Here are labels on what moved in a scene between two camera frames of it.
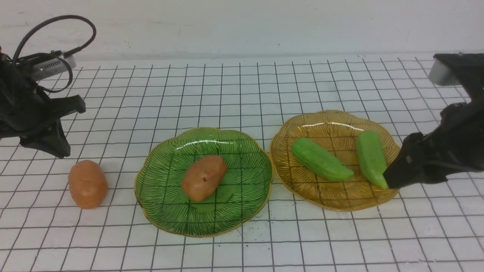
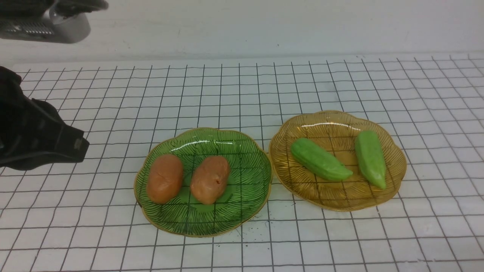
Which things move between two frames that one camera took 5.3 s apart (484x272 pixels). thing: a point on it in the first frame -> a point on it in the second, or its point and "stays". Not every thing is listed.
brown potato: (87, 184) -> (165, 178)
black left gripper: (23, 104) -> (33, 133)
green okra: (372, 154) stays
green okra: (318, 161) stays
